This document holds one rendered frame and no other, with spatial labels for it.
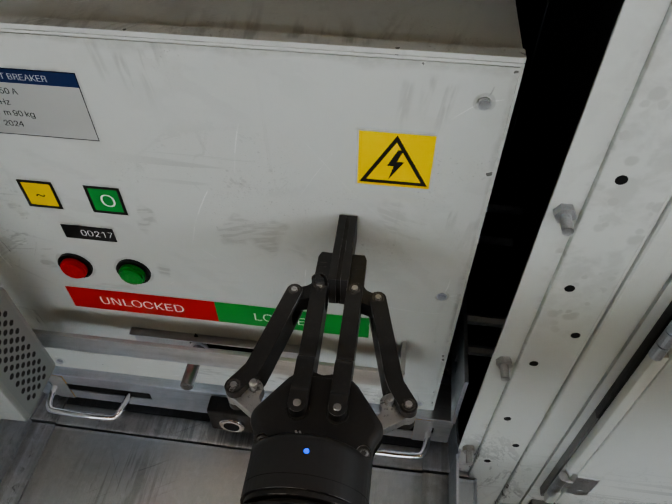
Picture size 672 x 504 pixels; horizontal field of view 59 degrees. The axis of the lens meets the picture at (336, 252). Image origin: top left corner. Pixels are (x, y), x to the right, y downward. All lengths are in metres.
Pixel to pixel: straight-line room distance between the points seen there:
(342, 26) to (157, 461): 0.60
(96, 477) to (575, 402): 0.57
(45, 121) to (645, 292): 0.47
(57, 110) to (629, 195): 0.41
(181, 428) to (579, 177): 0.61
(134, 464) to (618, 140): 0.67
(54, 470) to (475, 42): 0.71
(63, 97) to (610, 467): 0.63
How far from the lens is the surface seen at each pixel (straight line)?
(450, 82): 0.41
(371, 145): 0.44
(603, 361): 0.58
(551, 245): 0.45
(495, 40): 0.42
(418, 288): 0.55
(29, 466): 0.88
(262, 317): 0.62
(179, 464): 0.82
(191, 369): 0.67
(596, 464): 0.72
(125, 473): 0.84
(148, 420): 0.86
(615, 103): 0.38
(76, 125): 0.50
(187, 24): 0.44
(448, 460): 0.81
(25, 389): 0.70
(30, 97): 0.51
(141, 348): 0.65
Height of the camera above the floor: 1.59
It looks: 48 degrees down
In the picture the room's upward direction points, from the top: straight up
